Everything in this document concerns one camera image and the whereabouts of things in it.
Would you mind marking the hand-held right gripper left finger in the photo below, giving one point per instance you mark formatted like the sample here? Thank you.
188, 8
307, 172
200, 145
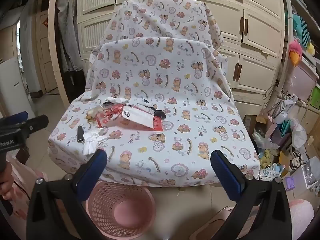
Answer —
92, 175

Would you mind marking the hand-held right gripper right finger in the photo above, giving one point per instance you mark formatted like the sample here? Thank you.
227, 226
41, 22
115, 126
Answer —
225, 177

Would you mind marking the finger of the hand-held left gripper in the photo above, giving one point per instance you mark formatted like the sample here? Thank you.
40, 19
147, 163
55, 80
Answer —
17, 118
35, 126

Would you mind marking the white tissue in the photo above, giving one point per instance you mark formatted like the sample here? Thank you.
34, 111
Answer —
92, 140
117, 100

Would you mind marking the small black cylinder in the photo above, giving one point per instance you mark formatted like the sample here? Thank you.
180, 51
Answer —
80, 135

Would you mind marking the pink mesh waste basket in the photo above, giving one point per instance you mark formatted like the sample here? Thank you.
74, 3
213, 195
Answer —
130, 197

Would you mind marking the red white plastic package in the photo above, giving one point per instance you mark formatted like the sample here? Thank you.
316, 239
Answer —
112, 116

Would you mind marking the black plastic spoon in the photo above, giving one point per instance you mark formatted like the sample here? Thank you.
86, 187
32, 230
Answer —
160, 115

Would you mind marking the small white paper wrapper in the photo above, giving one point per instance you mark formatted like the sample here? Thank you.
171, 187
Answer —
147, 103

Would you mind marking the person's left hand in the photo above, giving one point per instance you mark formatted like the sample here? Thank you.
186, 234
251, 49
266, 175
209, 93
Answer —
5, 187

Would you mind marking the white refrigerator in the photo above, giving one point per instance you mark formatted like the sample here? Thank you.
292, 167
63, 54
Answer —
12, 87

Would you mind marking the person's left leg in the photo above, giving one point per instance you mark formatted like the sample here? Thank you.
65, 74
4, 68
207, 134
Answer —
22, 187

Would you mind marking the person's leg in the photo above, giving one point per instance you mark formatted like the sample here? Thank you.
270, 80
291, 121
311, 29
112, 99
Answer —
22, 187
301, 220

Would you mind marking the light blue sneakers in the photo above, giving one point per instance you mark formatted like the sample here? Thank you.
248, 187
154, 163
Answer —
272, 170

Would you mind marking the brown cardboard box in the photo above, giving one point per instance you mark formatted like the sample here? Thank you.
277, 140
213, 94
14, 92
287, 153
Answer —
250, 123

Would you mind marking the wooden door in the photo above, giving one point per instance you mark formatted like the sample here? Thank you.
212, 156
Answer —
46, 62

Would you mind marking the small purple box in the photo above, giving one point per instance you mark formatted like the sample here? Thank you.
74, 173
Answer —
290, 183

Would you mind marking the white plastic bag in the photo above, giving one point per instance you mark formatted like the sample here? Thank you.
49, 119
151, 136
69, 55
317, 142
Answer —
298, 132

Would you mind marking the person's right leg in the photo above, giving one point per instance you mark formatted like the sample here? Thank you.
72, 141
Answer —
301, 220

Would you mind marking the hanging grey clothes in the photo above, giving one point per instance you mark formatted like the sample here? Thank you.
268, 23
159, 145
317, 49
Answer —
67, 30

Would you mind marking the cream louvered wardrobe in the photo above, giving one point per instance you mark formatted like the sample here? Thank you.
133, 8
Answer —
95, 37

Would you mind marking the bear printed blanket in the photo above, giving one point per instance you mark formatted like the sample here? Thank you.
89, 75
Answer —
175, 80

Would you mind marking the pink drawer unit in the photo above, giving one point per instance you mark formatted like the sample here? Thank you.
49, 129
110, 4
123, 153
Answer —
303, 77

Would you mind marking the pink orange plush toy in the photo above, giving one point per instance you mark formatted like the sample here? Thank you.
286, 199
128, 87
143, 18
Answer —
295, 53

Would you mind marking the cream panelled wardrobe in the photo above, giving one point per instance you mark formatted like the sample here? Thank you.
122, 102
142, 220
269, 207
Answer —
260, 30

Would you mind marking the yellow plush toy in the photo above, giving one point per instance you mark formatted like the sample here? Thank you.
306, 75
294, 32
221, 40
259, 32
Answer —
310, 48

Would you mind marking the teal striped bag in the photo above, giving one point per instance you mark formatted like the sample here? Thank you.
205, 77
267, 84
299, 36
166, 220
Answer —
302, 30

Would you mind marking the cream wooden post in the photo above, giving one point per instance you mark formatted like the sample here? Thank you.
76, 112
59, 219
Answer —
285, 42
56, 55

